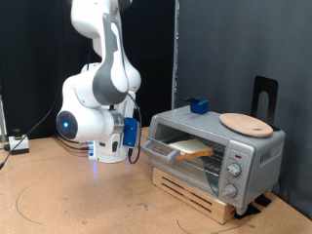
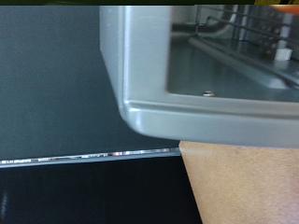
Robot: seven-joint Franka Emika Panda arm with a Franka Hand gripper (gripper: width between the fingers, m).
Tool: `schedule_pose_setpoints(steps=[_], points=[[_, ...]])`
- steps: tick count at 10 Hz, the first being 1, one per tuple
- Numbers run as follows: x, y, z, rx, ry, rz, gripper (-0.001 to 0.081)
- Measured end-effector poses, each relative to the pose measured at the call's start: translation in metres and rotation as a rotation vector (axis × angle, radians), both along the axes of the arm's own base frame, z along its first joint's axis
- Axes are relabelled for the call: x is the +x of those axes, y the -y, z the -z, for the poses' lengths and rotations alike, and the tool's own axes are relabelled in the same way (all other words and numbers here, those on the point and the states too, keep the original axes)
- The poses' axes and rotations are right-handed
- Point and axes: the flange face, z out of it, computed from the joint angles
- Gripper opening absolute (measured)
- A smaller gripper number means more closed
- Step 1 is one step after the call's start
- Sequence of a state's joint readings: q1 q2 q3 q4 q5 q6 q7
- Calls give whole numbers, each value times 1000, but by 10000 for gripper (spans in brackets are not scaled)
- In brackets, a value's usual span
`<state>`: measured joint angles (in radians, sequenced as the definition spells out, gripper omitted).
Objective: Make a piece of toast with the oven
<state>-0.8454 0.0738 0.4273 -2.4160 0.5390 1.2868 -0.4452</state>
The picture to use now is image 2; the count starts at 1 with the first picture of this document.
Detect silver toaster oven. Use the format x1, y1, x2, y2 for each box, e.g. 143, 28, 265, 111
98, 4, 299, 149

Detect wire oven rack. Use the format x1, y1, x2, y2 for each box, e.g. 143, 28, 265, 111
186, 4, 299, 91

